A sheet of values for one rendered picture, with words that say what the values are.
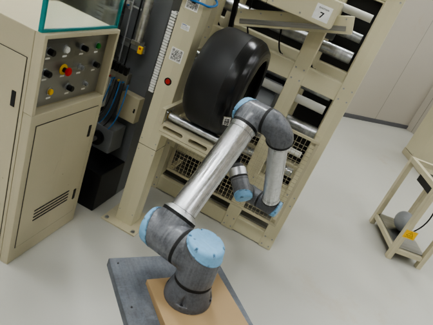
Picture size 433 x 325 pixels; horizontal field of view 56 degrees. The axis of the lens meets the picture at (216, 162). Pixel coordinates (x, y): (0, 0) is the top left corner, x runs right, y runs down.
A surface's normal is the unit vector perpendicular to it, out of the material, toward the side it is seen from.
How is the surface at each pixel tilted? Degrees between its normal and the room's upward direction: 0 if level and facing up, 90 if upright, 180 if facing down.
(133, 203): 90
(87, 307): 0
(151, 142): 90
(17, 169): 90
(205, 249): 2
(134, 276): 0
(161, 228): 50
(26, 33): 90
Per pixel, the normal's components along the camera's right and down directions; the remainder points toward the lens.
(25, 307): 0.35, -0.83
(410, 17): 0.40, 0.55
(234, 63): -0.07, -0.22
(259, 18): -0.34, 0.33
